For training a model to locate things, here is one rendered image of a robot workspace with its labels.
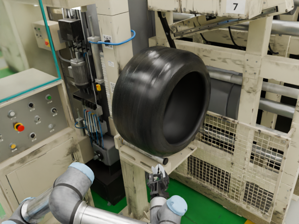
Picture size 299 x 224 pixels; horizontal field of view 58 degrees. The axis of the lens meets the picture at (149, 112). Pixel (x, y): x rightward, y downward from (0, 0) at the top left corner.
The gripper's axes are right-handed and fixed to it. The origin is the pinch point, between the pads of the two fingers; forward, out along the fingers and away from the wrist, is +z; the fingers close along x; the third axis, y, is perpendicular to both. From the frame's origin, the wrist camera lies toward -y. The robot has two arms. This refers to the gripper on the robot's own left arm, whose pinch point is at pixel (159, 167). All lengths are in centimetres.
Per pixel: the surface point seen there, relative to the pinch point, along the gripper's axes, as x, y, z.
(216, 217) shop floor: -4, -116, 34
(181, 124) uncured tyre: -9.9, -16.8, 44.6
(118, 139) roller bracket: 28.6, -4.4, 34.9
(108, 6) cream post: 0, 65, 56
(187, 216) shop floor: 18, -108, 35
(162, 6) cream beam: -25, 51, 65
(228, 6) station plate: -55, 46, 40
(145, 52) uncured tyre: -10, 40, 41
